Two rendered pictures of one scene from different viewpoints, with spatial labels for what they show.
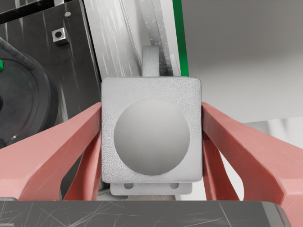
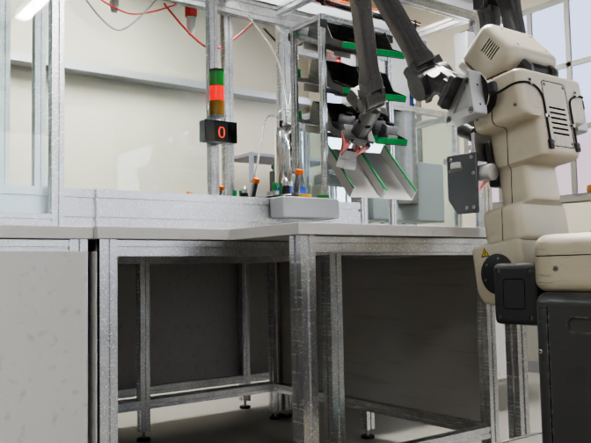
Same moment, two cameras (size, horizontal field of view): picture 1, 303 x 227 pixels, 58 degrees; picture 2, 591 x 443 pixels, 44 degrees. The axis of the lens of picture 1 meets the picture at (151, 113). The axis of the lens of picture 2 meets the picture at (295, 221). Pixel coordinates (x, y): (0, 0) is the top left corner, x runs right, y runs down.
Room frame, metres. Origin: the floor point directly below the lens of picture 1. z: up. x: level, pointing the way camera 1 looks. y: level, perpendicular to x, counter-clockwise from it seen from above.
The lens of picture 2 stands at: (-1.38, 1.99, 0.74)
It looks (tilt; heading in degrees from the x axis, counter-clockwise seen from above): 4 degrees up; 310
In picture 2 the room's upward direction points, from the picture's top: 1 degrees counter-clockwise
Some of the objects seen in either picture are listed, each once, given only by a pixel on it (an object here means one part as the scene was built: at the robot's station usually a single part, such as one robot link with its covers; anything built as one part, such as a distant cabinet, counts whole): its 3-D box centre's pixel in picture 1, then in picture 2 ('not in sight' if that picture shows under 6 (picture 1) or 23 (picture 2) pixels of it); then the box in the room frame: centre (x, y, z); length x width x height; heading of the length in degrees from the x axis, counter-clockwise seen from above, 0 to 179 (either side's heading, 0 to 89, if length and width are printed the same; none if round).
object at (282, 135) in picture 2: not in sight; (288, 148); (0.82, -0.62, 1.32); 0.14 x 0.14 x 0.38
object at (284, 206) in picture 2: not in sight; (304, 207); (-0.01, 0.28, 0.93); 0.21 x 0.07 x 0.06; 76
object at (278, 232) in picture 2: not in sight; (346, 236); (-0.05, 0.13, 0.84); 0.90 x 0.70 x 0.03; 76
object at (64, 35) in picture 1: (60, 36); not in sight; (0.23, 0.05, 0.97); 0.02 x 0.02 x 0.01; 76
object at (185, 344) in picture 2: not in sight; (259, 330); (1.28, -0.90, 0.43); 2.20 x 0.38 x 0.86; 76
